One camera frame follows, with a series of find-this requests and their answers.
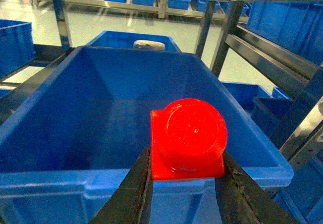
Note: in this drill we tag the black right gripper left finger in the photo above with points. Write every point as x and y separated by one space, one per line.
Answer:
131 202

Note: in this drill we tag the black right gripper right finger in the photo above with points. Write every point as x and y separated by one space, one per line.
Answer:
241 200

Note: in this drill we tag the red one-stud toy block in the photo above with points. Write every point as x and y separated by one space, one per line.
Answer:
188 140

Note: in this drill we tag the large blue bin right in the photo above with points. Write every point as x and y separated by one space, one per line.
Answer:
69 145

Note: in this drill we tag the white grey object in bin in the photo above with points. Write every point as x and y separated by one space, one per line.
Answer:
149 45

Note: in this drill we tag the blue bin behind right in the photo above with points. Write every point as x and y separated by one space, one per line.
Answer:
117 39

